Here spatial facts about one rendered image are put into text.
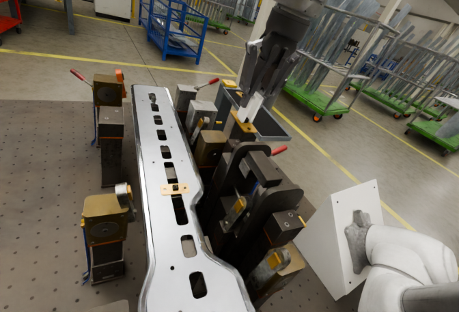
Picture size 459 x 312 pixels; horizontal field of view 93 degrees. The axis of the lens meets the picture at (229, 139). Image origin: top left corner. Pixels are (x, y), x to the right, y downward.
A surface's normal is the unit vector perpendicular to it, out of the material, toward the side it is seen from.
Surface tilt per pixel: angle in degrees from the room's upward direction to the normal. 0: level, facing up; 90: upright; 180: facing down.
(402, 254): 54
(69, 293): 0
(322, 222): 90
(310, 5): 93
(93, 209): 0
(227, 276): 0
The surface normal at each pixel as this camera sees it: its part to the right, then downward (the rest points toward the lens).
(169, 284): 0.29, -0.79
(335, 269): -0.84, 0.07
